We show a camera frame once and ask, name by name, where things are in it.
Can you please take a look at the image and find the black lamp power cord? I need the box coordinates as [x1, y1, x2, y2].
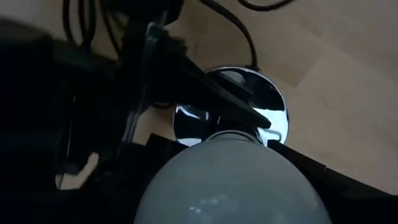
[198, 0, 296, 71]

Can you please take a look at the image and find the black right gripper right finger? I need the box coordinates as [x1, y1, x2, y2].
[267, 139, 398, 224]

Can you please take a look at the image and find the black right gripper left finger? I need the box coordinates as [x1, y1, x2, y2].
[0, 133, 180, 224]

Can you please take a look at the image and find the chrome lamp socket base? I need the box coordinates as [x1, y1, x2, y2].
[172, 65, 290, 147]

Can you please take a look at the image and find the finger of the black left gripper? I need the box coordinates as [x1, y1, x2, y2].
[146, 27, 271, 129]

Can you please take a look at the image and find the white lightbulb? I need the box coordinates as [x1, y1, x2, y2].
[133, 129, 333, 224]

